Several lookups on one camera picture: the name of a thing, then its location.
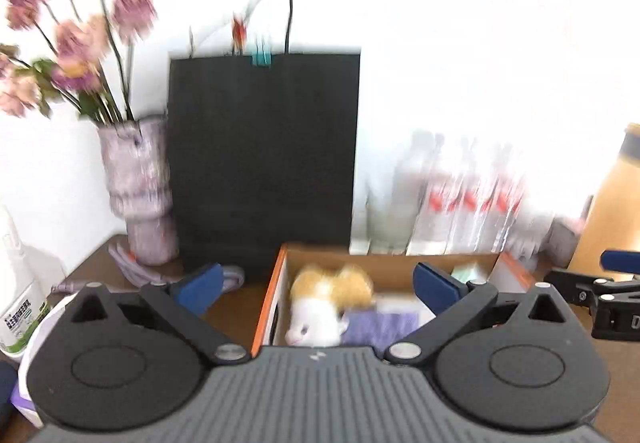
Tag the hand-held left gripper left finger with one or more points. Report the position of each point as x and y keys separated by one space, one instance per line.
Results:
x=202 y=285

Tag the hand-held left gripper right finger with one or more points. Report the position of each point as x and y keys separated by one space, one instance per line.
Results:
x=435 y=288

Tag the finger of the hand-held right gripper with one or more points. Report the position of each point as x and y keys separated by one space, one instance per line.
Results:
x=570 y=285
x=622 y=262

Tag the red cardboard box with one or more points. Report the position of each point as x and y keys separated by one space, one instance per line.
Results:
x=265 y=308

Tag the yellow and white plush toy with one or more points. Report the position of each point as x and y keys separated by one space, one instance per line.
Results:
x=320 y=308

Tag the yellow thermos jug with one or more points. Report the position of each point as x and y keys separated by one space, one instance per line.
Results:
x=612 y=203

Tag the mottled purple vase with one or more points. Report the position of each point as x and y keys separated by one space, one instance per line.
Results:
x=142 y=193

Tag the black paper bag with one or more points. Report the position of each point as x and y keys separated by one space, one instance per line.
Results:
x=265 y=158

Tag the white detergent jug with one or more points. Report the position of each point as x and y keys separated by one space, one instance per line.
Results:
x=22 y=293

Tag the purple tissue pack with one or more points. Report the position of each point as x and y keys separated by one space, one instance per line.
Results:
x=30 y=403

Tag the dried pink flowers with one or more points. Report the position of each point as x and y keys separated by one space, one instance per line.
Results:
x=75 y=53

